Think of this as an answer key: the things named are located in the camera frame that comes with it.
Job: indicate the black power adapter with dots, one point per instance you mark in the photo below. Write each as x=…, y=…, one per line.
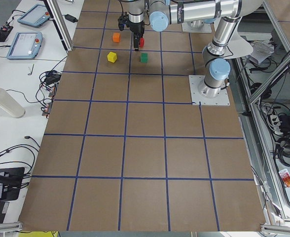
x=70, y=18

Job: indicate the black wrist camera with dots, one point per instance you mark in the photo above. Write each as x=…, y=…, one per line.
x=123, y=22

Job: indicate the red wooden block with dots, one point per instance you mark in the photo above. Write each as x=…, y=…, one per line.
x=141, y=42

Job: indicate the green wooden block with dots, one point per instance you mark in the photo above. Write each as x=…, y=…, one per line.
x=144, y=58

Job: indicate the orange wooden block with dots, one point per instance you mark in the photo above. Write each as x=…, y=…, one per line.
x=116, y=37

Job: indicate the near teach pendant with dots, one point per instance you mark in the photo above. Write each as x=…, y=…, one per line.
x=25, y=46

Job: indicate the black monitor stand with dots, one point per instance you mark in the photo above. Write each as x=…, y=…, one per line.
x=10, y=183

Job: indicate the red snack packet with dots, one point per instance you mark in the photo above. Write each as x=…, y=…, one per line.
x=285, y=176

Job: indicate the teach pendant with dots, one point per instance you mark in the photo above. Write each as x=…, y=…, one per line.
x=25, y=46
x=35, y=17

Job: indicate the yellow wooden block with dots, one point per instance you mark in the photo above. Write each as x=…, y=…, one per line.
x=112, y=57

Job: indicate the far teach pendant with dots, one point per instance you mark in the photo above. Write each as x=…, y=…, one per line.
x=35, y=17

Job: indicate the white power strip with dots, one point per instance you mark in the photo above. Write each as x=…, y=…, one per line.
x=275, y=124

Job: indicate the aluminium frame post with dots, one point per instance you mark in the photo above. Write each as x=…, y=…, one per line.
x=59, y=23

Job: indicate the white plastic bottle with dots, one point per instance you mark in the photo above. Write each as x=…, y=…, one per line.
x=10, y=105

